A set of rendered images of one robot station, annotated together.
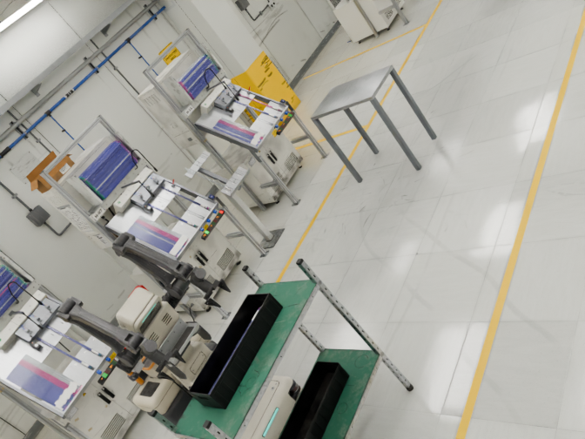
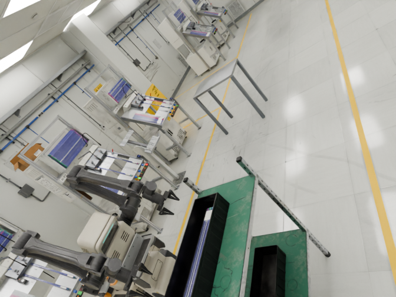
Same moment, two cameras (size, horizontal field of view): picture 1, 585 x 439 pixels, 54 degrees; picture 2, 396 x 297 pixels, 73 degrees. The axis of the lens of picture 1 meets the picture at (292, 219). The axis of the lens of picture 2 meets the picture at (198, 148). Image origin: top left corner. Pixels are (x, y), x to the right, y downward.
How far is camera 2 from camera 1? 144 cm
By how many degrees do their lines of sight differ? 10
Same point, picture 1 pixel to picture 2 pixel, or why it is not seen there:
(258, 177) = (164, 144)
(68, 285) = (52, 232)
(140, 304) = (99, 226)
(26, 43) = (9, 87)
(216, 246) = not seen: hidden behind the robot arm
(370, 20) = (205, 62)
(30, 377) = not seen: outside the picture
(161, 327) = (121, 244)
